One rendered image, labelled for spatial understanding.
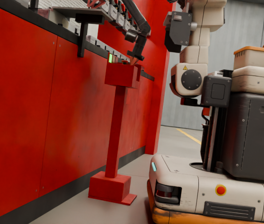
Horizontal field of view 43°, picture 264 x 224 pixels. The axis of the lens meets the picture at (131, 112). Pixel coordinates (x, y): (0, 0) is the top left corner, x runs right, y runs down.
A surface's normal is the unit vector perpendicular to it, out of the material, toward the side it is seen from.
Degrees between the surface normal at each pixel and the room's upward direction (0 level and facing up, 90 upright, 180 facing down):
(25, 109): 90
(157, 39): 90
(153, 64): 90
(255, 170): 90
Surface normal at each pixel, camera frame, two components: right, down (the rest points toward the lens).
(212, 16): 0.00, 0.04
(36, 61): 0.96, 0.13
